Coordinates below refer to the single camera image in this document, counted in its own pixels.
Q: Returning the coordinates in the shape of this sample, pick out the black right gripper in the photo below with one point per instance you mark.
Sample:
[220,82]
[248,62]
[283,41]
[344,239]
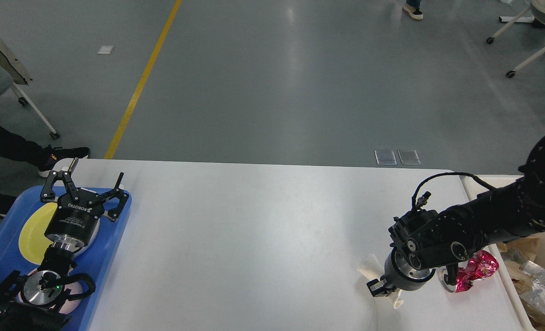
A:
[400,275]

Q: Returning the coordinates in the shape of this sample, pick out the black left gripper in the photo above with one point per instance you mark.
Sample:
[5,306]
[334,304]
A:
[75,219]

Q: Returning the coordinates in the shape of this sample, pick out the white paper napkin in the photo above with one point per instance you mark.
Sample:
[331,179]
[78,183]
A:
[371,268]

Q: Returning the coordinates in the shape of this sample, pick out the yellow plastic plate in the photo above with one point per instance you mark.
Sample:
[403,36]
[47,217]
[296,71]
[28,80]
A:
[32,242]

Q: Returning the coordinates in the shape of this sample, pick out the brown paper bag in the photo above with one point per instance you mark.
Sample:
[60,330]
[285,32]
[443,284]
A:
[528,247]

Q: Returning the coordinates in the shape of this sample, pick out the foil tray with paper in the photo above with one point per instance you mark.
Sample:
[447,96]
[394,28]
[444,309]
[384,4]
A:
[528,279]

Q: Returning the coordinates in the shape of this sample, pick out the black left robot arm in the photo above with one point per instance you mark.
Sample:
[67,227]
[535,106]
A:
[18,316]

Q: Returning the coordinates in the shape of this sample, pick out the red object under arm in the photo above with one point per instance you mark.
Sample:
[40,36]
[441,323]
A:
[482,265]

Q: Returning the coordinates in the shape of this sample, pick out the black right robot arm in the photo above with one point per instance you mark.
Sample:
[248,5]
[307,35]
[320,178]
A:
[423,240]

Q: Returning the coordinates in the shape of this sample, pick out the person in black clothes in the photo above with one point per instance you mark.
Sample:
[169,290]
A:
[17,148]

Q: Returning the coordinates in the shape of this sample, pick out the clear floor plate right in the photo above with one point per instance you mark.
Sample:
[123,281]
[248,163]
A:
[409,157]

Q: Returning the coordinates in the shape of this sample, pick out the clear floor plate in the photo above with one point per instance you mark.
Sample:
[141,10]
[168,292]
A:
[385,157]
[409,157]

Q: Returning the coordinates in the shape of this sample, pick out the clear floor plate left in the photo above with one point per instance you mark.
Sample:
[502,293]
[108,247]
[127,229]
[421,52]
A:
[385,157]

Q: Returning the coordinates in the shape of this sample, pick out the beige plastic bin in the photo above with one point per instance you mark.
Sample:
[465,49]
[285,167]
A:
[472,190]

